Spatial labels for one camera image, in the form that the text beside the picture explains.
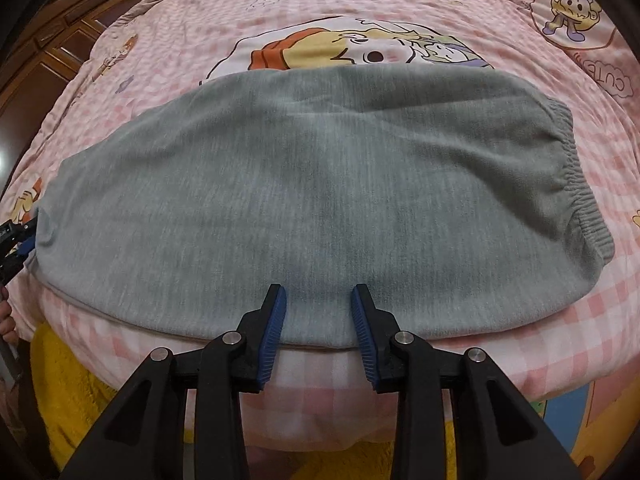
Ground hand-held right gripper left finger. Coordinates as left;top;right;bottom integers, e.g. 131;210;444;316
60;284;288;480

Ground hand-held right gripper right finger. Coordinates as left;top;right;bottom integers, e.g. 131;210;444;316
350;284;576;480

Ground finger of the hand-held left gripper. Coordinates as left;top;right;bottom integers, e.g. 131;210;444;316
0;242;37;277
0;216;39;244

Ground grey pants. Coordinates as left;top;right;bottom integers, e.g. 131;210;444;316
34;66;616;350

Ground person's left hand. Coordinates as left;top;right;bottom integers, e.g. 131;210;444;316
0;285;17;343

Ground yellow fleece garment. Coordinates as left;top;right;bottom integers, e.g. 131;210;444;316
30;320;458;480

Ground wooden panelled wardrobe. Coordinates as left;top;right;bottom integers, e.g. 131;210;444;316
0;0;166;161

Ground colourful printed sheet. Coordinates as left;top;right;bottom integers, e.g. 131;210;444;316
542;372;640;473

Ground pink checkered cartoon blanket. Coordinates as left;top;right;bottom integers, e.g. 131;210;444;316
0;0;640;466

